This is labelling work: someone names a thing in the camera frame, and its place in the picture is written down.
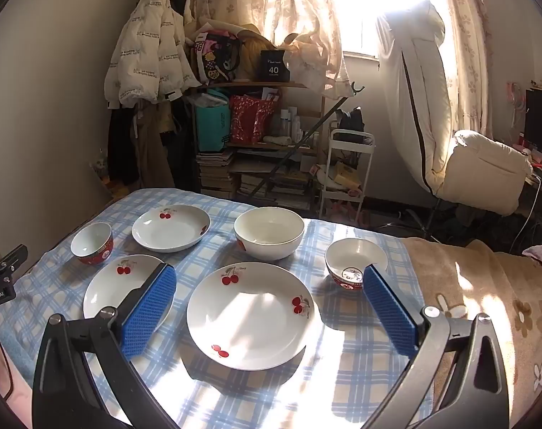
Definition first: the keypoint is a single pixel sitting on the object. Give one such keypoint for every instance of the large white bowl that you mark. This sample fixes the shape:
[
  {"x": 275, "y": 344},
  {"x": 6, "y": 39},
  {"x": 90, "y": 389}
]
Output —
[{"x": 271, "y": 243}]

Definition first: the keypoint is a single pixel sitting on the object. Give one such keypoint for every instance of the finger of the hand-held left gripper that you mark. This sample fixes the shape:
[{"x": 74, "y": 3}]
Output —
[{"x": 13, "y": 257}]

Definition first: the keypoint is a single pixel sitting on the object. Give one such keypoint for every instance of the white puffer jacket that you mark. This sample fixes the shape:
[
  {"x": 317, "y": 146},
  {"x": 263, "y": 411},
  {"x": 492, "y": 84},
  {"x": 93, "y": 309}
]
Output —
[{"x": 150, "y": 44}]

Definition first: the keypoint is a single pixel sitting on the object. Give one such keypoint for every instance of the cluster of toiletry bottles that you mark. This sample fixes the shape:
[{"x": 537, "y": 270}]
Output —
[{"x": 293, "y": 125}]

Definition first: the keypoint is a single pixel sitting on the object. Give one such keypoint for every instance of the black bag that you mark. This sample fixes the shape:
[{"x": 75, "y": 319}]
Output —
[{"x": 350, "y": 120}]

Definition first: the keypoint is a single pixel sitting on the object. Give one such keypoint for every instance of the colourful patterned tote bag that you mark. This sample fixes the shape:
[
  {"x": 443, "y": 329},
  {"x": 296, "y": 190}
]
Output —
[{"x": 217, "y": 58}]

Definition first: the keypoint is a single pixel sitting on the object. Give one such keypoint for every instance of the teal bag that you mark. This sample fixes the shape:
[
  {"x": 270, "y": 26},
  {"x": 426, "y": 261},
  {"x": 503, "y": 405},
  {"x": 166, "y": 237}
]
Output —
[{"x": 212, "y": 120}]

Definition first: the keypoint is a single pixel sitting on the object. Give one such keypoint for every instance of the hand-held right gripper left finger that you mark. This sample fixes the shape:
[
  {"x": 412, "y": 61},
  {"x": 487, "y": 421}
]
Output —
[{"x": 150, "y": 308}]

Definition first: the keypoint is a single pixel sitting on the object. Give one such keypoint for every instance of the dark hanging coats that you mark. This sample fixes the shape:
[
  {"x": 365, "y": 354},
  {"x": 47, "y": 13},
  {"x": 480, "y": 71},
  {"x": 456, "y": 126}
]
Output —
[{"x": 154, "y": 147}]

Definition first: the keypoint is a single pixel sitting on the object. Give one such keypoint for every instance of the floral curtain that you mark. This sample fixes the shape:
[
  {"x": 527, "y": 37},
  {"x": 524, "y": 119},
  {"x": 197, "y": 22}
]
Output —
[
  {"x": 470, "y": 44},
  {"x": 275, "y": 4}
]

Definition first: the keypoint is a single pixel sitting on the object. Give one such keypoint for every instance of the large white cherry plate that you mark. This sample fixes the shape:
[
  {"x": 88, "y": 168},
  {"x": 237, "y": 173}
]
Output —
[{"x": 253, "y": 321}]

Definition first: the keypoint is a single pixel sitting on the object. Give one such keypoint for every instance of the wooden shelf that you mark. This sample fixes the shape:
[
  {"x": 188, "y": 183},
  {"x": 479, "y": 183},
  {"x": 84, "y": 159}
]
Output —
[{"x": 253, "y": 85}]

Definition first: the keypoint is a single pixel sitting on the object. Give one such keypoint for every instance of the small red patterned bowl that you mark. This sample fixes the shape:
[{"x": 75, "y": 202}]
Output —
[
  {"x": 351, "y": 252},
  {"x": 89, "y": 239}
]

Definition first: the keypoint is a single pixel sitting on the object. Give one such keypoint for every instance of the person's pink clothing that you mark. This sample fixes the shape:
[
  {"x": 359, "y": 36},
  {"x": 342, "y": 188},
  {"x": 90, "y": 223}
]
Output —
[{"x": 18, "y": 377}]

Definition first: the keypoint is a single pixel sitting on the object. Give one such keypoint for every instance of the beige floral blanket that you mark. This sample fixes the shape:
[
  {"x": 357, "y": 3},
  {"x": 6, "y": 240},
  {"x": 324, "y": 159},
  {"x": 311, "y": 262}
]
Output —
[{"x": 476, "y": 286}]

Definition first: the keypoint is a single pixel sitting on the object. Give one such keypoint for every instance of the black monitor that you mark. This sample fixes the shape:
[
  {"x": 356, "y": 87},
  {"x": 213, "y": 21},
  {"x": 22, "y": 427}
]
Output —
[{"x": 541, "y": 120}]

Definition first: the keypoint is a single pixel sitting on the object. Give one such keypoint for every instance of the blue plaid blanket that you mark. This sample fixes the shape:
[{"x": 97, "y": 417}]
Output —
[{"x": 342, "y": 353}]

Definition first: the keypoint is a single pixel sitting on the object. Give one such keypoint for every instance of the red patterned bag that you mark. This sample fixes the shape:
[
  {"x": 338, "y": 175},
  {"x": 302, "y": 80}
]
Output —
[{"x": 250, "y": 118}]

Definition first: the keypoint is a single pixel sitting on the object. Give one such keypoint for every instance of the small white cherry plate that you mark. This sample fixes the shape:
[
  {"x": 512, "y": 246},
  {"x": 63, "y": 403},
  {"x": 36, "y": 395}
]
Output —
[
  {"x": 170, "y": 232},
  {"x": 105, "y": 290}
]

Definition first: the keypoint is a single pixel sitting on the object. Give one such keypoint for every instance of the flower bouquet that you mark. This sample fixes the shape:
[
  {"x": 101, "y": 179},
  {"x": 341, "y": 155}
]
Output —
[{"x": 103, "y": 172}]

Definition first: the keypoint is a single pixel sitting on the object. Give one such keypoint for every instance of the cream padded chair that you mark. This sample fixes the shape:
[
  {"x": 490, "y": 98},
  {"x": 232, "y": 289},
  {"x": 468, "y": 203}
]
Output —
[{"x": 485, "y": 170}]

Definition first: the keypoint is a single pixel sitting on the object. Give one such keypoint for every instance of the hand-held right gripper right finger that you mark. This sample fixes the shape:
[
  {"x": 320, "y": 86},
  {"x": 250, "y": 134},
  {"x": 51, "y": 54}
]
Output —
[{"x": 389, "y": 313}]

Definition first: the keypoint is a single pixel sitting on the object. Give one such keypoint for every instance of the white utility cart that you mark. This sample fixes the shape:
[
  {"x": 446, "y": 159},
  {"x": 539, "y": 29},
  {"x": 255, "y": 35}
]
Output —
[{"x": 367, "y": 174}]

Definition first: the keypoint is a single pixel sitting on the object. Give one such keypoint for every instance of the black box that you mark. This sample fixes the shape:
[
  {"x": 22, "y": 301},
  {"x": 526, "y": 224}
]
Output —
[{"x": 274, "y": 67}]

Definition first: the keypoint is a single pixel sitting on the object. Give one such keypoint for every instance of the dark metal pole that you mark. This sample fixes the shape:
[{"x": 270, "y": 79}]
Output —
[{"x": 297, "y": 140}]

